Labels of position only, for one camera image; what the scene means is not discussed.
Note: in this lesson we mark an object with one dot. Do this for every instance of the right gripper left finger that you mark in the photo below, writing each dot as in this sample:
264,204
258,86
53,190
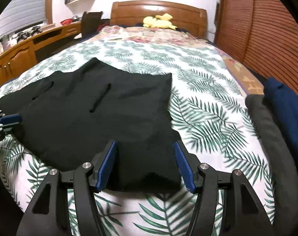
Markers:
48,212

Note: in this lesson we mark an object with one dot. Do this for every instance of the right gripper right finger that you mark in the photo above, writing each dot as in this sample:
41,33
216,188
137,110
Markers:
242,211

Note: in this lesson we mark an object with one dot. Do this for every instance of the black coat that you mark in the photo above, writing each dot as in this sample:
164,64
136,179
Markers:
67,118

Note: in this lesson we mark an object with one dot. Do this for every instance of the wooden desk cabinet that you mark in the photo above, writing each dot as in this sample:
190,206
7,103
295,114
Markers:
21,57

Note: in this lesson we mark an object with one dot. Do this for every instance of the grey folded garment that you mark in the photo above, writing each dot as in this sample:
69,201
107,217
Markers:
282,166

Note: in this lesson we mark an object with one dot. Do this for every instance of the grey window blind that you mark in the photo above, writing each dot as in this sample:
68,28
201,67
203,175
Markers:
21,13

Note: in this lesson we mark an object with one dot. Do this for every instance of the palm leaf bedsheet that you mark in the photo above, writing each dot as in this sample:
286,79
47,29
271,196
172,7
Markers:
208,110

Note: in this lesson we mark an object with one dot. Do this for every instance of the red basket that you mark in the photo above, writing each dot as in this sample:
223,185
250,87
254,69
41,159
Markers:
66,22

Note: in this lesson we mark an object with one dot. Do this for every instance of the navy folded garment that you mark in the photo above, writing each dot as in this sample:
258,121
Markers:
284,102

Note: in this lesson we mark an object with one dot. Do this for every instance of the dark wooden chair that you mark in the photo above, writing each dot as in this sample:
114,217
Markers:
90,22

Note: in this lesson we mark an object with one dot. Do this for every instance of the floral blanket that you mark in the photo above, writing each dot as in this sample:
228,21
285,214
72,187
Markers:
246,80

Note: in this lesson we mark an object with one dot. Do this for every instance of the yellow plush toy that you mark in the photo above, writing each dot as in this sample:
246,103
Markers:
158,21

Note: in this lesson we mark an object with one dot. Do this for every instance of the wooden louvered wardrobe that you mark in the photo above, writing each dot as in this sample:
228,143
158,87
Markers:
262,35

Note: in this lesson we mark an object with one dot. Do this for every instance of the wooden headboard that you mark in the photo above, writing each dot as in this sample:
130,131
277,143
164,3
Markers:
129,13

